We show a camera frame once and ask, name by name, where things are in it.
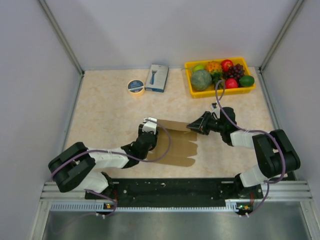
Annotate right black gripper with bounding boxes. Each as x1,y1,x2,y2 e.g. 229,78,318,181
187,111,226,136

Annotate brown cardboard paper box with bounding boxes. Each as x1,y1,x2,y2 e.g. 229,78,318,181
147,119,198,167

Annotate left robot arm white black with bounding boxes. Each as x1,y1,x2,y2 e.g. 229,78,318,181
48,117,158,199

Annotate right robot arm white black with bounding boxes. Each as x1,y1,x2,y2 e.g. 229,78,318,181
186,107,301,198

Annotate green round melon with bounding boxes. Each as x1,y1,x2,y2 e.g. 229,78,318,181
191,69,212,91

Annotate small pineapple green leaves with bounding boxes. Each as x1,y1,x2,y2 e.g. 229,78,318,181
210,71,224,90

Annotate red apple front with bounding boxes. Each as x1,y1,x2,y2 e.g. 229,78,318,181
224,78,239,89

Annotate red apple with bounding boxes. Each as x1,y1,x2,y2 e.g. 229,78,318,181
224,78,239,89
220,59,234,72

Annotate yellow masking tape roll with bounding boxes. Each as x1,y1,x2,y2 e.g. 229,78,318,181
127,79,145,97

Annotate small green apple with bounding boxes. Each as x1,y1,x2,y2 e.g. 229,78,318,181
192,64,205,73

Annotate razor in blue package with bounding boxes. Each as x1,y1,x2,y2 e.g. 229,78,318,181
145,64,169,93

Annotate green avocado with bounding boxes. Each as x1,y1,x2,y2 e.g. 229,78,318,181
239,75,255,88

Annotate dark purple grape bunch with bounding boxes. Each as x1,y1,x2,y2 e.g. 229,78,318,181
222,63,245,81

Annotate red apple back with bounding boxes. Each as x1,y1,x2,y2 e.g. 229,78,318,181
220,59,234,72

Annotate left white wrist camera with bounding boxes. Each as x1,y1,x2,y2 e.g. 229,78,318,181
141,117,158,134

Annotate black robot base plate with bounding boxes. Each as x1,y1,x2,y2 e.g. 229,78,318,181
84,170,266,208

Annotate grey slotted cable duct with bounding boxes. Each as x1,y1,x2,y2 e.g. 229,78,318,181
49,199,251,213

